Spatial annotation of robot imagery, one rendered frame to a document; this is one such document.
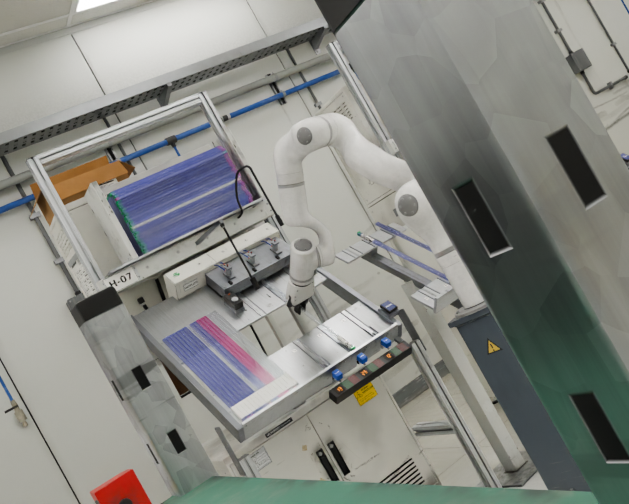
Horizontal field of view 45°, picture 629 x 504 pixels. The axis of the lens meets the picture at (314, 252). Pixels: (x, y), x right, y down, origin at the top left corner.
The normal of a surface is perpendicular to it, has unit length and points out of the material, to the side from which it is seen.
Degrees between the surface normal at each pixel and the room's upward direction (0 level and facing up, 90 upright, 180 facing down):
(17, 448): 90
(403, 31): 90
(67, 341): 90
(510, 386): 90
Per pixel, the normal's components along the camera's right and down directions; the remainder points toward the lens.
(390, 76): -0.77, 0.42
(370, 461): 0.41, -0.25
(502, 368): -0.57, 0.30
